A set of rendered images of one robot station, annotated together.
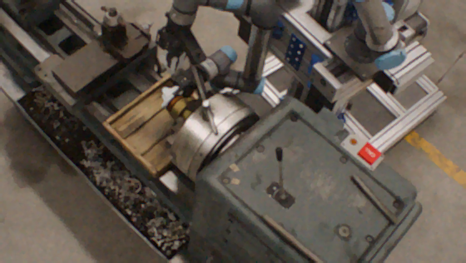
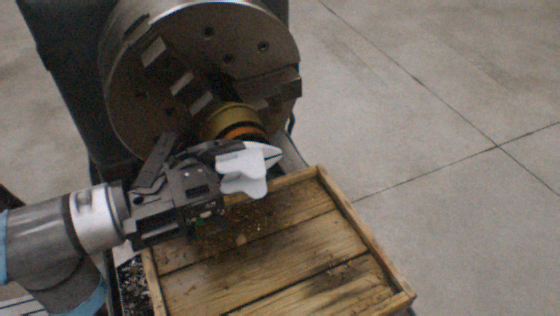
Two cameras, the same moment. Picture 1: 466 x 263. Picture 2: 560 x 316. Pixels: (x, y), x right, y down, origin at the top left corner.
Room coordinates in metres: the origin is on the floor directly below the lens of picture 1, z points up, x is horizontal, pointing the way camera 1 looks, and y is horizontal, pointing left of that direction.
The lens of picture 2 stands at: (1.39, 0.43, 1.45)
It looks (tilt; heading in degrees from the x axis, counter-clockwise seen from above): 45 degrees down; 211
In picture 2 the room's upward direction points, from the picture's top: straight up
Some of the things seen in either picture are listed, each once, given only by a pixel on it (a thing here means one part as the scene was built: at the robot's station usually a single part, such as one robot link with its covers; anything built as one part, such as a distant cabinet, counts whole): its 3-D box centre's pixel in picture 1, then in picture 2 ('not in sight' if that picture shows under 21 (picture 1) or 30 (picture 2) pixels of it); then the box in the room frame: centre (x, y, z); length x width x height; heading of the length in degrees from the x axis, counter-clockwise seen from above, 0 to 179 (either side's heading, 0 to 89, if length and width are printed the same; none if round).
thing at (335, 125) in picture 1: (327, 125); not in sight; (1.02, -0.31, 1.24); 0.09 x 0.08 x 0.03; 55
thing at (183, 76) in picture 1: (189, 80); (172, 199); (1.21, 0.17, 1.08); 0.12 x 0.09 x 0.08; 144
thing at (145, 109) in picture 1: (162, 122); (266, 264); (1.14, 0.25, 0.89); 0.36 x 0.30 x 0.04; 145
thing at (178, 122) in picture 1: (178, 137); (272, 90); (0.96, 0.16, 1.09); 0.12 x 0.11 x 0.05; 145
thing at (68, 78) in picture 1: (103, 55); not in sight; (1.37, 0.55, 0.95); 0.43 x 0.17 x 0.05; 145
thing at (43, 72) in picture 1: (95, 58); not in sight; (1.38, 0.60, 0.90); 0.47 x 0.30 x 0.06; 145
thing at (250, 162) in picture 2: (168, 93); (252, 163); (1.12, 0.23, 1.10); 0.09 x 0.06 x 0.03; 144
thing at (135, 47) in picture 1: (119, 43); not in sight; (1.40, 0.49, 0.99); 0.20 x 0.10 x 0.05; 55
